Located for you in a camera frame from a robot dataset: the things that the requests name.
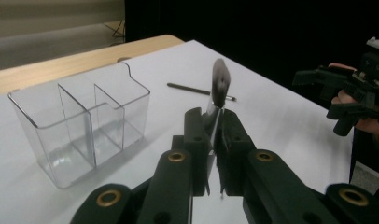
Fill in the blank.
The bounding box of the black wall cable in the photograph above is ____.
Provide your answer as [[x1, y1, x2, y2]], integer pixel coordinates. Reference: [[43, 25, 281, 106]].
[[103, 20, 127, 39]]

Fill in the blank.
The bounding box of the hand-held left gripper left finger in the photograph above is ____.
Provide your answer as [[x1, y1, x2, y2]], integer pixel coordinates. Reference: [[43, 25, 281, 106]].
[[171, 106, 218, 198]]

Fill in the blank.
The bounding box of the black pen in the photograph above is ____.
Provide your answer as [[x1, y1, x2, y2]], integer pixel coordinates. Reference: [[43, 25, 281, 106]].
[[166, 81, 238, 103]]

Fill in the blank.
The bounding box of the black curtain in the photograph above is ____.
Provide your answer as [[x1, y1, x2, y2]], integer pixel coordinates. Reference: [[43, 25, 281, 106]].
[[124, 0, 379, 113]]

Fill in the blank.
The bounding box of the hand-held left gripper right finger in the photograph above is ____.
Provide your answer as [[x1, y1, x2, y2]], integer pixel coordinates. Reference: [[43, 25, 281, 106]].
[[216, 108, 259, 198]]

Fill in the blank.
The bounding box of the clear plastic divided organizer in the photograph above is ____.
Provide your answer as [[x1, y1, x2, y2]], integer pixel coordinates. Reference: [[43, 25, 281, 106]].
[[7, 61, 151, 190]]

